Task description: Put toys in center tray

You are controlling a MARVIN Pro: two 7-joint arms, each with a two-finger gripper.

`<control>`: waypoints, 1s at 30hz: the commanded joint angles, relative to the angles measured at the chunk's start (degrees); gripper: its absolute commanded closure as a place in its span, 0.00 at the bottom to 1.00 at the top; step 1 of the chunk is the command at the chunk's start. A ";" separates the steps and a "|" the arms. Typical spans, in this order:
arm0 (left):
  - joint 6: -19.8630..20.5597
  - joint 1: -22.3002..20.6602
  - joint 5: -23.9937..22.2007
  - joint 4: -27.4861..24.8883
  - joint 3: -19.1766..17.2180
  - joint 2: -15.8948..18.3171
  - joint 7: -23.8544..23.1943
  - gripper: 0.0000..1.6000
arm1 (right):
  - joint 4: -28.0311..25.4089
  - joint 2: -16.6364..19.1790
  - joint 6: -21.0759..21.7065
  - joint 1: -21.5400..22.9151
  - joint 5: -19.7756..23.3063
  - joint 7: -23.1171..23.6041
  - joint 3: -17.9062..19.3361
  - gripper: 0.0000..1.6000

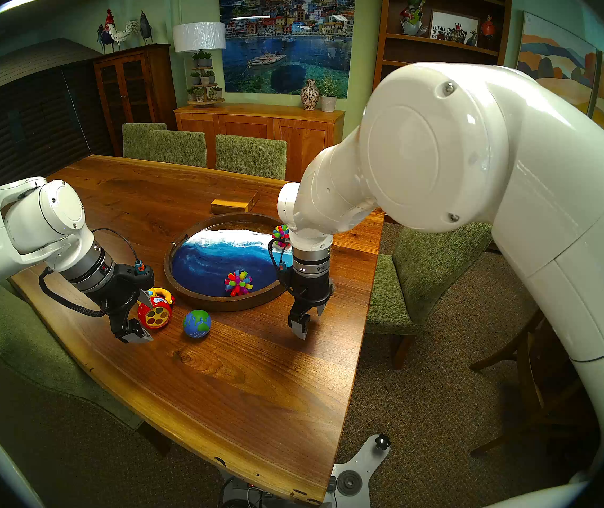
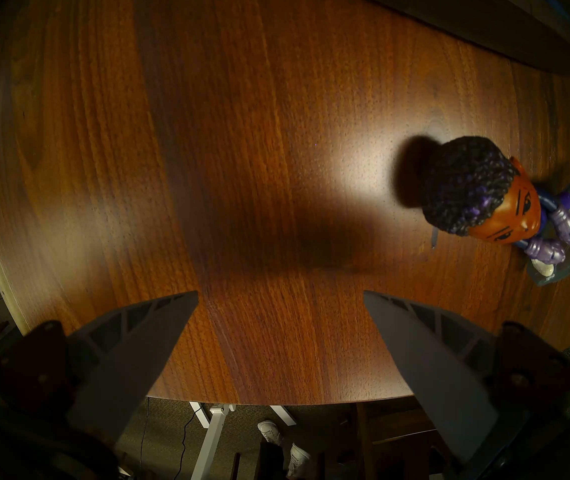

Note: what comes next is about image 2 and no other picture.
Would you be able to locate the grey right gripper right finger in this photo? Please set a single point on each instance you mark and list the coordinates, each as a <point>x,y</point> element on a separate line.
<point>430,369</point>

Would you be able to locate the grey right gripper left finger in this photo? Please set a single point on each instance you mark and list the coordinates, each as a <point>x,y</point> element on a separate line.
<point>130,364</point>

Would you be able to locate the purple suit toy figure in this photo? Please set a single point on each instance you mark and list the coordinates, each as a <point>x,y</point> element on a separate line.
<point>465,189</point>

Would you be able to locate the white metal stand leg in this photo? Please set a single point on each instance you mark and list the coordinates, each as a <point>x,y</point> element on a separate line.
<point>216,429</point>

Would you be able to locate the white sneaker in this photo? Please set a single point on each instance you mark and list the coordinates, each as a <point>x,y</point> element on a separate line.
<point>270,431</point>
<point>297,459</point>

